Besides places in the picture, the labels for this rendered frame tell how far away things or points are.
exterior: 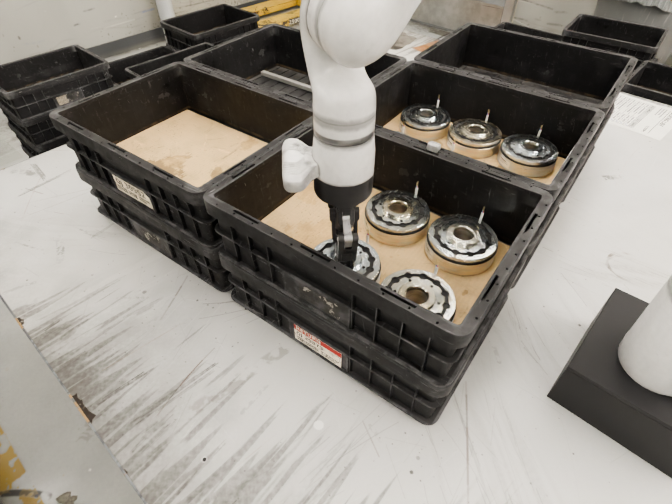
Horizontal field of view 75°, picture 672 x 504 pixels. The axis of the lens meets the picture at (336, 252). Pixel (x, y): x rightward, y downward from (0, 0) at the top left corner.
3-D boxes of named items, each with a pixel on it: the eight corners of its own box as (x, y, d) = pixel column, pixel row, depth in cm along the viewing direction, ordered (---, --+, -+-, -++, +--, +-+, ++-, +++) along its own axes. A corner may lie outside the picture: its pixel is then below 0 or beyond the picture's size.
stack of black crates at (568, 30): (628, 122, 232) (676, 30, 200) (606, 147, 215) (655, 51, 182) (551, 98, 253) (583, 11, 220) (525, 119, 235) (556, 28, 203)
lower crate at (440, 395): (510, 298, 77) (531, 250, 68) (431, 436, 60) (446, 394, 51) (328, 212, 93) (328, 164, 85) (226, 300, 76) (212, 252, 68)
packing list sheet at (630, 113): (688, 111, 125) (689, 110, 125) (665, 143, 113) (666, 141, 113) (574, 79, 141) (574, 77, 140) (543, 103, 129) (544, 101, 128)
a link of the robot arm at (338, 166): (282, 151, 56) (278, 106, 52) (368, 147, 57) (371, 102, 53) (282, 194, 50) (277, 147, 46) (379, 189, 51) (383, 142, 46)
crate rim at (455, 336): (550, 207, 62) (557, 193, 60) (461, 355, 45) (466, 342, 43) (327, 124, 79) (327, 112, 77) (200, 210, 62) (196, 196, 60)
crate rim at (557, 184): (601, 122, 79) (607, 110, 78) (551, 207, 62) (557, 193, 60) (409, 69, 96) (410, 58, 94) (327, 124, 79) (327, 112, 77)
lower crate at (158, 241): (328, 212, 93) (328, 164, 85) (226, 300, 76) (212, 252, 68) (202, 152, 110) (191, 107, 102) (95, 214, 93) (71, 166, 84)
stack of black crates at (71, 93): (113, 135, 223) (76, 43, 191) (144, 157, 209) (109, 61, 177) (32, 168, 202) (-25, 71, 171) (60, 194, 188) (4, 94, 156)
